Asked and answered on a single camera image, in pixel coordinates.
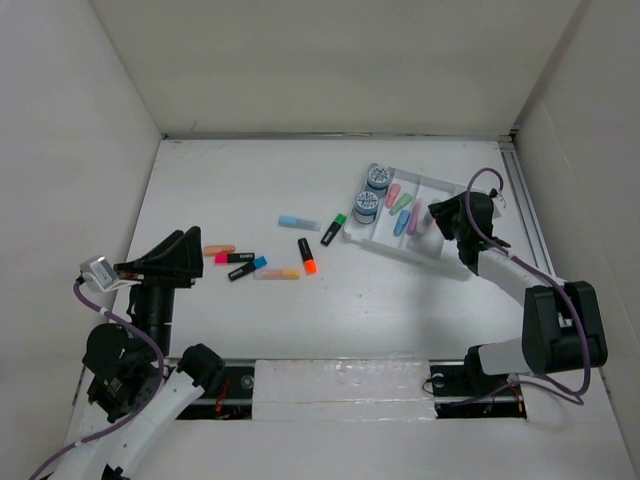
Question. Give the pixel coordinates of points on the blue eraser case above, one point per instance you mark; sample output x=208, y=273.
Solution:
x=402, y=222

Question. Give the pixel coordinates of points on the pink eraser case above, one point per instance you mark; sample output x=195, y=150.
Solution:
x=392, y=195

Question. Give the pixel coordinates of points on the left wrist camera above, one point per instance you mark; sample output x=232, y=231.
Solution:
x=99, y=275

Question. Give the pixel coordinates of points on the white divided organizer tray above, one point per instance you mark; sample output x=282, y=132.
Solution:
x=390, y=215

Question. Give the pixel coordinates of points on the blue cap black highlighter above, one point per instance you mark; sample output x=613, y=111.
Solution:
x=247, y=268

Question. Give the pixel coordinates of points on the yellow cap translucent marker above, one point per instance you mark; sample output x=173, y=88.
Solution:
x=277, y=274

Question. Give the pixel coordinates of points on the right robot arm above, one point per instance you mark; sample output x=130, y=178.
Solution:
x=562, y=337

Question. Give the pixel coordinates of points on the blue cap clear marker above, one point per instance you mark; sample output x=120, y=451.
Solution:
x=298, y=223

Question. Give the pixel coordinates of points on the orange cap black highlighter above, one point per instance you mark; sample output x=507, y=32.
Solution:
x=307, y=257

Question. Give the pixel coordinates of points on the aluminium frame profile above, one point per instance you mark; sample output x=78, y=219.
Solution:
x=525, y=206

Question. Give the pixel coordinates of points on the green eraser case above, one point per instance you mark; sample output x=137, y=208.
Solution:
x=403, y=201

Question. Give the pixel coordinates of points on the purple translucent marker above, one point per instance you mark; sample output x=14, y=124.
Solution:
x=414, y=218

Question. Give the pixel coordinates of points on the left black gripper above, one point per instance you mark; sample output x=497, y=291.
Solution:
x=177, y=261

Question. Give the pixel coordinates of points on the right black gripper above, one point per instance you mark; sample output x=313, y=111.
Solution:
x=443, y=209

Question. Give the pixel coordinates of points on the pink cap black highlighter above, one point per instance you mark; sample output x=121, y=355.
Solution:
x=225, y=258

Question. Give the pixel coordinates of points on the orange cap clear marker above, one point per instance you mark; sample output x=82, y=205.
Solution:
x=422, y=238

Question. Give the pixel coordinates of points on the metal mounting rail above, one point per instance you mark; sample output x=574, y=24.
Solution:
x=380, y=390

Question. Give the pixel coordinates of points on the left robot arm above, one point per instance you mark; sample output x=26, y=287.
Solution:
x=134, y=394

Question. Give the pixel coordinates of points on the green cap clear marker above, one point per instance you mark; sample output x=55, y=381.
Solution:
x=427, y=219

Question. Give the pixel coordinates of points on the blue patterned tape roll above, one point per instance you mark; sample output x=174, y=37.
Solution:
x=378, y=178

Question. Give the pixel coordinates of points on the green cap black highlighter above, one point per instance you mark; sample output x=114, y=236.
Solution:
x=333, y=229

